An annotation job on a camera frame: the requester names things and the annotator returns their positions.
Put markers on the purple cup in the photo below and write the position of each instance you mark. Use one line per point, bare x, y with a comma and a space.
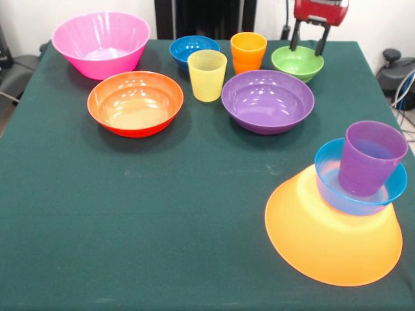
363, 171

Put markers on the purple bowl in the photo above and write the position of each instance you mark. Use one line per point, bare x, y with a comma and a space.
266, 103

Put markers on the yellow cup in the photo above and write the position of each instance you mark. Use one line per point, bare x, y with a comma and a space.
207, 81

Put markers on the light blue bowl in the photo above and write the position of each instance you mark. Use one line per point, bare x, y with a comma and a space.
327, 181

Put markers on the large yellow-orange bowl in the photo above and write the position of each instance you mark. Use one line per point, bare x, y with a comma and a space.
324, 249

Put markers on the orange cup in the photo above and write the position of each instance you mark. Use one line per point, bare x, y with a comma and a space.
248, 53

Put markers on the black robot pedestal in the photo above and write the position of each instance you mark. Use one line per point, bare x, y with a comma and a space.
207, 16

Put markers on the dark blue bowl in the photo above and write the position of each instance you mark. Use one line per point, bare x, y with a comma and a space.
183, 48

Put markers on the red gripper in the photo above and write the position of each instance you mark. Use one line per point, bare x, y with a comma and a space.
321, 9

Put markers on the green bowl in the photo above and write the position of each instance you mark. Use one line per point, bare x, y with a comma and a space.
296, 64

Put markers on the pink bowl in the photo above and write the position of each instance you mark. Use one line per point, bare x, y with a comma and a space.
97, 39

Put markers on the red bowl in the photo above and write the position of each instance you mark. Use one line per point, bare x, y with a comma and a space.
136, 107

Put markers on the dark green tablecloth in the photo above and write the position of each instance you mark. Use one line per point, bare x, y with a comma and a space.
129, 210

